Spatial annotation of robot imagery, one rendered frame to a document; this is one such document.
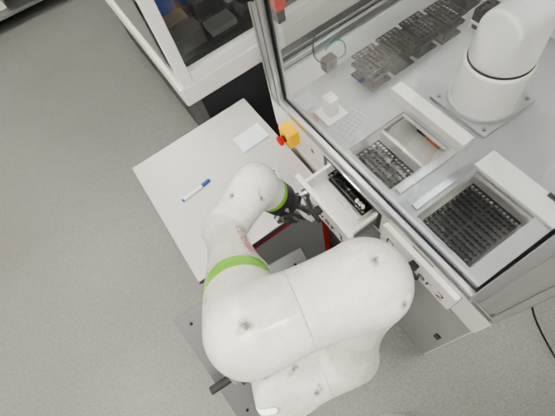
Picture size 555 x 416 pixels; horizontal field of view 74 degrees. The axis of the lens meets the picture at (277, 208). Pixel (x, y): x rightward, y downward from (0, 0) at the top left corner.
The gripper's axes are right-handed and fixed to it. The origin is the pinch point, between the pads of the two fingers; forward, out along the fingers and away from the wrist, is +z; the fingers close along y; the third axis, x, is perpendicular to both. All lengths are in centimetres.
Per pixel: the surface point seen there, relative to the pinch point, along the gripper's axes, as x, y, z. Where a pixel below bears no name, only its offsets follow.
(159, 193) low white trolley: -52, 41, 2
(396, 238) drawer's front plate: 22.7, -15.4, 5.0
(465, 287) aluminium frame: 44.5, -19.3, -0.2
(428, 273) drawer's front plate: 35.7, -14.9, 5.9
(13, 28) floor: -377, 111, 58
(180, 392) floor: 0, 116, 56
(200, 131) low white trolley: -69, 14, 12
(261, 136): -47, -4, 17
